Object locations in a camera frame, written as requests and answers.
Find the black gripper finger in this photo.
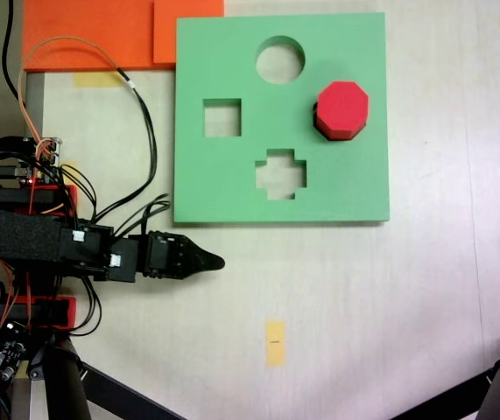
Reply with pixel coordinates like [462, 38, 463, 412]
[187, 260, 223, 281]
[182, 234, 227, 267]

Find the red octagonal pillar block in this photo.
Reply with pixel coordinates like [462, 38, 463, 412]
[312, 80, 371, 143]

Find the large orange flat block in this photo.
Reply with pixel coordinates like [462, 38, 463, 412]
[22, 0, 177, 74]

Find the yellow tape with black mark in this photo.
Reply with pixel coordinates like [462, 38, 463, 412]
[265, 318, 286, 368]

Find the black tripod leg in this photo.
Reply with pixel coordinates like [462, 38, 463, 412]
[28, 336, 94, 420]

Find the plain yellow tape strip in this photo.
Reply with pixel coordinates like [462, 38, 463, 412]
[73, 71, 123, 89]

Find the small black circuit board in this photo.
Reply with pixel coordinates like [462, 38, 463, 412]
[0, 324, 29, 389]

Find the green shape sorting board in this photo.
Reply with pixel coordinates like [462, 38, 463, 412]
[172, 11, 391, 227]

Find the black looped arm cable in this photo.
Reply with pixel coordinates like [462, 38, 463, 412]
[112, 193, 173, 240]

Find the long black servo cable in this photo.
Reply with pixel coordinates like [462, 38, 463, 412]
[93, 67, 162, 223]

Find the circuit board with wires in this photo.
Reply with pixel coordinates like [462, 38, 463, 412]
[20, 136, 66, 185]

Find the thin orange wire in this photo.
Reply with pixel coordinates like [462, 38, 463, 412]
[18, 36, 123, 152]

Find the black power cable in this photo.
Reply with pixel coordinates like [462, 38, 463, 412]
[3, 0, 20, 102]

